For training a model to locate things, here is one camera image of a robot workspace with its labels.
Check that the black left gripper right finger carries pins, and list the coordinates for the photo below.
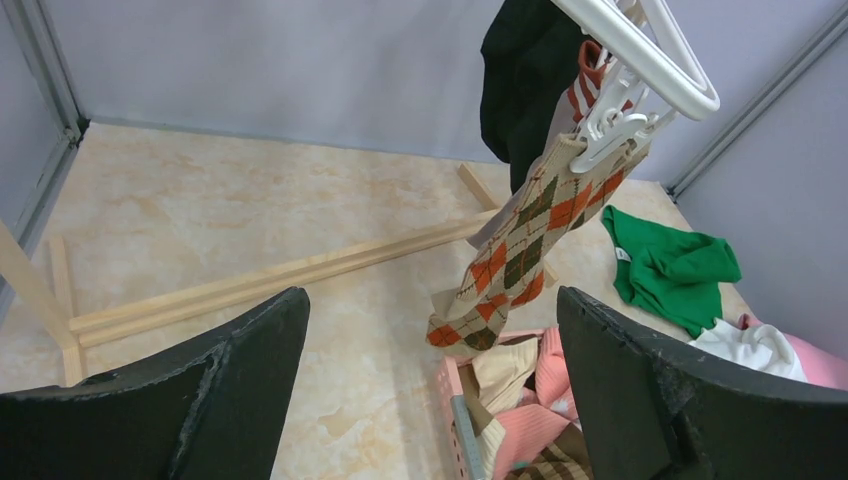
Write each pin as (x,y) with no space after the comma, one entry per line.
(653,407)

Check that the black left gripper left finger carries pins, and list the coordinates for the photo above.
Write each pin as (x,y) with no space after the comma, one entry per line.
(211,407)

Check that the white plastic clip hanger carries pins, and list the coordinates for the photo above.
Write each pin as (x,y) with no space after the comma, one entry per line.
(655,76)

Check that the pile of socks in basket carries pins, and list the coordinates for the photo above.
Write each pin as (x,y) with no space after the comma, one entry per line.
(535,362)

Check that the white cloth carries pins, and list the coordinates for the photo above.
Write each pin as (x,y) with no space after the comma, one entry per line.
(761,348)

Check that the green shirt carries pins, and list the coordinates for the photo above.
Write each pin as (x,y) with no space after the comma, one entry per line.
(670,273)

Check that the pink cloth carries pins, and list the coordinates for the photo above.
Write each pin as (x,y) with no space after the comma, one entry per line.
(820,367)

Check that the orange brown argyle sock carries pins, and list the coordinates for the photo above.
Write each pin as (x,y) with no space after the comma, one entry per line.
(507,271)

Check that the pink plastic basket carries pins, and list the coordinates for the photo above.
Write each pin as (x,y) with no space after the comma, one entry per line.
(464,424)

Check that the wooden clothes rack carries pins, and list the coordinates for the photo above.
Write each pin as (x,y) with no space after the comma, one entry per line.
(73,334)

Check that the grey sock orange stripes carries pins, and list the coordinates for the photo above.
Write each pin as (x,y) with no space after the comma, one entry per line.
(573,106)

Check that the black hanging sock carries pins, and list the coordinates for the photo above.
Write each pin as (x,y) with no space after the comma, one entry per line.
(530,55)

